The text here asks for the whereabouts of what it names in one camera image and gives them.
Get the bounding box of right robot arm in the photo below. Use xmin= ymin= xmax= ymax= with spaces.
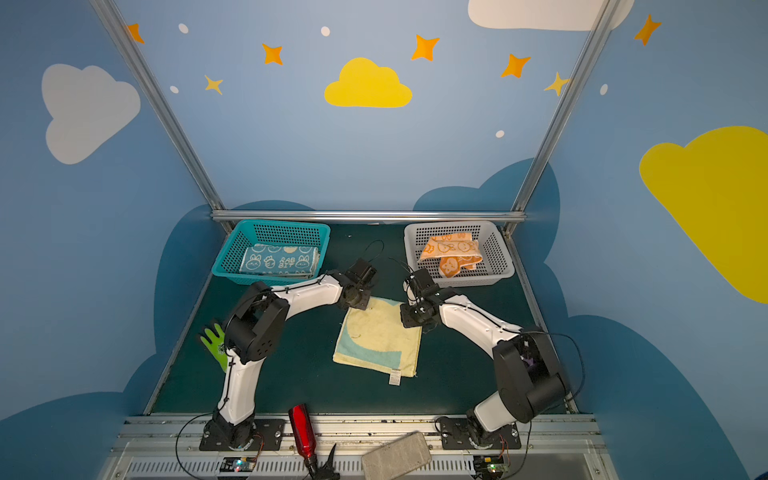
xmin=400 ymin=269 xmax=570 ymax=449

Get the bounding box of right aluminium frame post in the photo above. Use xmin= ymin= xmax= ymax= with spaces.
xmin=503 ymin=0 xmax=621 ymax=240

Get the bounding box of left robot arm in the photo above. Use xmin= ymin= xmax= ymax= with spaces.
xmin=200 ymin=258 xmax=377 ymax=451

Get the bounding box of aluminium frame post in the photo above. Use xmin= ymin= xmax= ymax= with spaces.
xmin=503 ymin=0 xmax=621 ymax=240
xmin=90 ymin=0 xmax=225 ymax=214

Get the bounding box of left green circuit board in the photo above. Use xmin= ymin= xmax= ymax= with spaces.
xmin=219 ymin=457 xmax=256 ymax=473

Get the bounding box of blue bunny pattern towel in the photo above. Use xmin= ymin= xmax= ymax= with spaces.
xmin=239 ymin=244 xmax=319 ymax=278

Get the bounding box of green circuit board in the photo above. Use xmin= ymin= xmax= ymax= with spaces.
xmin=471 ymin=456 xmax=508 ymax=480
xmin=219 ymin=457 xmax=256 ymax=473

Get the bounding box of left aluminium frame post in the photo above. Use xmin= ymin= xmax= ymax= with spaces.
xmin=90 ymin=0 xmax=225 ymax=214

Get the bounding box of grey sponge block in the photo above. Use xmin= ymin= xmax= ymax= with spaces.
xmin=361 ymin=432 xmax=432 ymax=480

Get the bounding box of black clamp tool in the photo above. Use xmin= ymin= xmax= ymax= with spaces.
xmin=304 ymin=445 xmax=340 ymax=480

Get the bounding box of orange patterned towel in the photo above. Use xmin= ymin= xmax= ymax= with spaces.
xmin=418 ymin=232 xmax=483 ymax=278

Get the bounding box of green rubber glove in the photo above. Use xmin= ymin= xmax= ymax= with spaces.
xmin=199 ymin=322 xmax=229 ymax=372

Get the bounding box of red metal bottle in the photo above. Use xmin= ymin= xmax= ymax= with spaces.
xmin=288 ymin=404 xmax=316 ymax=460

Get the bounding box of yellow-green towel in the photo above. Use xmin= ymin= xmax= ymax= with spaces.
xmin=333 ymin=297 xmax=422 ymax=385

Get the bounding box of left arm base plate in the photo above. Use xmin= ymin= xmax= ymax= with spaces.
xmin=199 ymin=418 xmax=286 ymax=452

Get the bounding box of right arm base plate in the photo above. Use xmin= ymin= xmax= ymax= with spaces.
xmin=434 ymin=416 xmax=522 ymax=450

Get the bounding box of white plastic basket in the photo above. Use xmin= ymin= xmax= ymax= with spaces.
xmin=404 ymin=221 xmax=515 ymax=287

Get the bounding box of right green circuit board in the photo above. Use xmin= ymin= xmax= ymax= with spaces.
xmin=471 ymin=456 xmax=508 ymax=480

